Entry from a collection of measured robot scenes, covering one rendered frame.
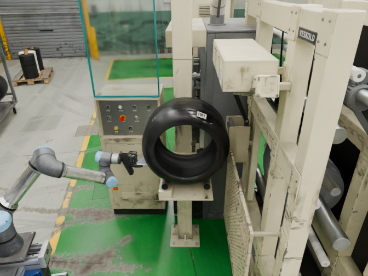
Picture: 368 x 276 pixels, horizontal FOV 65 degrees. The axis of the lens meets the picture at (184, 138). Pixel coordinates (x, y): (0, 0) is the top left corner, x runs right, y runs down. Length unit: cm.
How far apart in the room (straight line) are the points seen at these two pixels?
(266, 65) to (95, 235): 226
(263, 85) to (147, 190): 187
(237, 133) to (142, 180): 114
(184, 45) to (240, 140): 77
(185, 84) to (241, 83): 70
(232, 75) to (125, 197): 195
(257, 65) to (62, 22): 984
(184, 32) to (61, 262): 213
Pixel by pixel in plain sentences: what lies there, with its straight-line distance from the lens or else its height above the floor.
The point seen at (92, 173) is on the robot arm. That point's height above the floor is 107.
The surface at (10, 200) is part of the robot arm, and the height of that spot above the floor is 97.
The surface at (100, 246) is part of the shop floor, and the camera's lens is 288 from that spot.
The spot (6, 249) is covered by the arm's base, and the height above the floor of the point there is 76.
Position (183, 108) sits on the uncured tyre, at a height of 144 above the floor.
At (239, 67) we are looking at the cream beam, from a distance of 134.
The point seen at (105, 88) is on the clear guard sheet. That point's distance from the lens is 247.
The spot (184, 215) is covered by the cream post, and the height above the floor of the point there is 31.
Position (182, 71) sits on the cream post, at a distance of 196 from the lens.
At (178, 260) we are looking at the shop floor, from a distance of 267.
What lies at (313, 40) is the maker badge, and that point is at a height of 189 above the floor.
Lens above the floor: 207
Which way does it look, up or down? 28 degrees down
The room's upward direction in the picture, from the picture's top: 1 degrees counter-clockwise
